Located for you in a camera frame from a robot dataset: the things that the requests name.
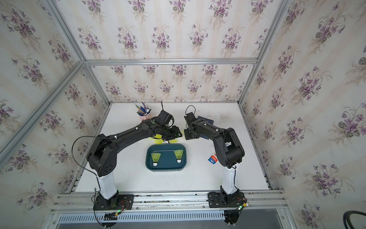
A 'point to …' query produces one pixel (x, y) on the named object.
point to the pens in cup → (144, 110)
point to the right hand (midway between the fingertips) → (191, 136)
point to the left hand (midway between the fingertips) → (182, 136)
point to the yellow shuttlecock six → (155, 157)
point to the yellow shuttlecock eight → (178, 153)
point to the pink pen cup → (143, 118)
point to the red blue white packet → (212, 159)
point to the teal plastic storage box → (166, 157)
